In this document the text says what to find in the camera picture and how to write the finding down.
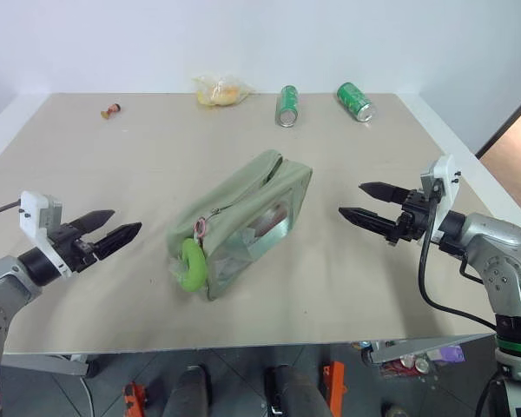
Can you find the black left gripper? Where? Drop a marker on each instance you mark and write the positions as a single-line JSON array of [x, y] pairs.
[[71, 247]]

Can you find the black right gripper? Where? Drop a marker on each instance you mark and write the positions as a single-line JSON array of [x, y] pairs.
[[412, 217]]

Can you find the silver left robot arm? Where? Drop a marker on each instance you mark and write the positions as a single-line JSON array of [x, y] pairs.
[[4, 282]]

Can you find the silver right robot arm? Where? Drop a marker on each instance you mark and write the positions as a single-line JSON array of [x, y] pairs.
[[499, 256]]

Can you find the light green pouch bag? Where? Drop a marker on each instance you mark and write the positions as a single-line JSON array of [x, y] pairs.
[[243, 217]]

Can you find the green drink can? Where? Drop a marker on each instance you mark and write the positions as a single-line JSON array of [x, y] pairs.
[[288, 106], [355, 101]]

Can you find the small red brown figurine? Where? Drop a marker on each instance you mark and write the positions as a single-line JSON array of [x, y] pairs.
[[110, 110]]

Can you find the orange clamp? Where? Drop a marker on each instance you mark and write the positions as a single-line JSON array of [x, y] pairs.
[[335, 386], [135, 397]]

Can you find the clear bag of yellow snacks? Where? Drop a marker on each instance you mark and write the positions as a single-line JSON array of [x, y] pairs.
[[219, 91]]

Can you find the dark rounded shape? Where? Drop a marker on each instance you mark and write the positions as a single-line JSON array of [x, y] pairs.
[[186, 393], [293, 393]]

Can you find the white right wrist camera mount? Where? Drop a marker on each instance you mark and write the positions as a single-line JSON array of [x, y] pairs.
[[443, 182]]

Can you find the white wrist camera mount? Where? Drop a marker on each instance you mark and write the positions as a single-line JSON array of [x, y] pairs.
[[37, 217], [443, 182]]

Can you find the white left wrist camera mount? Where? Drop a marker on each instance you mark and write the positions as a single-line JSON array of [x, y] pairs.
[[37, 217]]

